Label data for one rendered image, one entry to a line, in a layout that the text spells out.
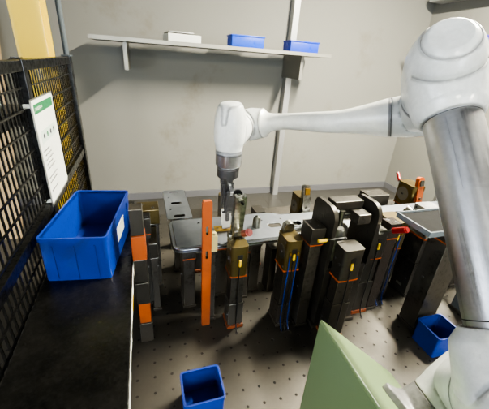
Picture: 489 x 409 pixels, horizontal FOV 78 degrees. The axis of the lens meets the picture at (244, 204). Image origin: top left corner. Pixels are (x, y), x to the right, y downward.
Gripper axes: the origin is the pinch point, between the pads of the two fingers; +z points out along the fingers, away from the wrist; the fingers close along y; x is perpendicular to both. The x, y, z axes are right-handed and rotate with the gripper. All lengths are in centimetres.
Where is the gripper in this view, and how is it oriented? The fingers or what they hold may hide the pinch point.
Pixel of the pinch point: (225, 217)
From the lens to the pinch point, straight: 113.6
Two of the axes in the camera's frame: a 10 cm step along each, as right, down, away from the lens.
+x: -9.5, 0.7, -2.9
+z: -0.7, 9.0, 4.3
